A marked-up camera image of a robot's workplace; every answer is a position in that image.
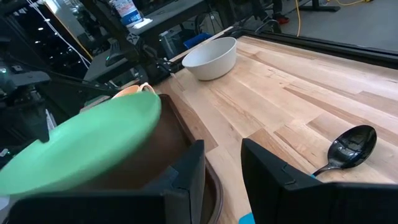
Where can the orange mug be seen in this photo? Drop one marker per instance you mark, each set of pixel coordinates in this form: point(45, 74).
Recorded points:
point(130, 90)

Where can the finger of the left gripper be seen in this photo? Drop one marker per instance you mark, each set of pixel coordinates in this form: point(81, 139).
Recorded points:
point(31, 121)

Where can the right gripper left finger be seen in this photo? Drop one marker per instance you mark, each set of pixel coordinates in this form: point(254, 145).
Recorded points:
point(180, 199)

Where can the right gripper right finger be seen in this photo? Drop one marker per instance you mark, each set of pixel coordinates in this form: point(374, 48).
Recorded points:
point(273, 193)

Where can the black computer mouse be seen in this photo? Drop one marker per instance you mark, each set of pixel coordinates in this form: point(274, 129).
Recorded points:
point(114, 56)

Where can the wipes container blue label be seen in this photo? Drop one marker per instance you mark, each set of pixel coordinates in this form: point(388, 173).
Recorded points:
point(127, 12)

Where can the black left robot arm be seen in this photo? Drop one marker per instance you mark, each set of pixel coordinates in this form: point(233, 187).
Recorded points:
point(28, 79)

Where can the pale grey bowl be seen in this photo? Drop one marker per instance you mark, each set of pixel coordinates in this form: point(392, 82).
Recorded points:
point(211, 62)

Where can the blue bin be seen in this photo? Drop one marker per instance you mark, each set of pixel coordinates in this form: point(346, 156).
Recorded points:
point(196, 40)

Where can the dark grey desk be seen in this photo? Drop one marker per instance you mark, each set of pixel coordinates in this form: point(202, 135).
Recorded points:
point(174, 15)

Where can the brown plastic tray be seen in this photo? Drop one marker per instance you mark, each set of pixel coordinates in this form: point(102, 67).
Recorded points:
point(161, 140)

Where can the green plate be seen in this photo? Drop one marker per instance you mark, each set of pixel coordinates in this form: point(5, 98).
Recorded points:
point(77, 146)

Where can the person's shoe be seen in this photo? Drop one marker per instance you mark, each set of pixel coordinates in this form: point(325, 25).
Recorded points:
point(281, 19)

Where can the white paper sheet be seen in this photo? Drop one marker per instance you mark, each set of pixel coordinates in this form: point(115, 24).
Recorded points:
point(141, 23)

